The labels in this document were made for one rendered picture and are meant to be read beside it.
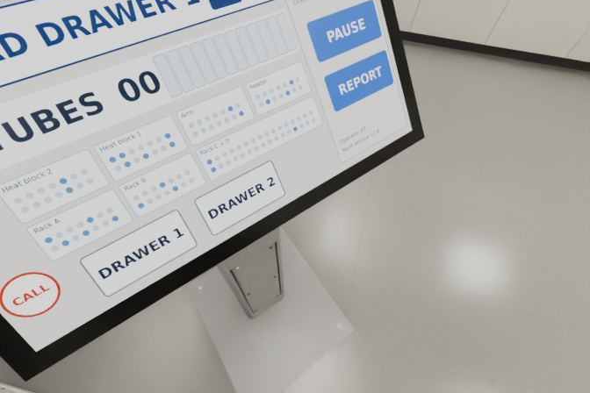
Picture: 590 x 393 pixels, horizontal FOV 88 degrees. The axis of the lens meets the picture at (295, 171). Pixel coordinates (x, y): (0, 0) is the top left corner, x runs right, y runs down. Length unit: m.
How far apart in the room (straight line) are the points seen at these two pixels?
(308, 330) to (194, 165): 1.02
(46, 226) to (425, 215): 1.45
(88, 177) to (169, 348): 1.10
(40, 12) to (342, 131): 0.30
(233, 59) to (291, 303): 1.07
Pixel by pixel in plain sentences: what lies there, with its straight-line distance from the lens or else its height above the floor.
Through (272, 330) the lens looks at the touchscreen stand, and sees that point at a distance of 1.27.
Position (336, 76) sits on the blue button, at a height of 1.06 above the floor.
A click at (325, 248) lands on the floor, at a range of 1.39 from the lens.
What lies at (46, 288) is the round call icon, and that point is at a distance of 0.36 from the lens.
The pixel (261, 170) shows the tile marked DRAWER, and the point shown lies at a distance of 0.34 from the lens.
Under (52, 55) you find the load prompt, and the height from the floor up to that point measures 1.14.
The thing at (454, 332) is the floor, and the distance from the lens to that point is 1.45.
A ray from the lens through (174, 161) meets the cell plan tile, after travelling 0.32.
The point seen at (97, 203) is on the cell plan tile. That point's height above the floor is 1.05.
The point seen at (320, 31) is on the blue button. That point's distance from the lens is 0.38.
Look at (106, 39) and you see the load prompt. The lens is 0.32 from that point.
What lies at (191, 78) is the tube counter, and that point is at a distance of 0.32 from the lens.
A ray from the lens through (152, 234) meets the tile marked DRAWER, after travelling 0.33.
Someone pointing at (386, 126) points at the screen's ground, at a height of 1.00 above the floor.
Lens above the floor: 1.29
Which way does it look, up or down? 55 degrees down
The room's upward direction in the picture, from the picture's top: 1 degrees clockwise
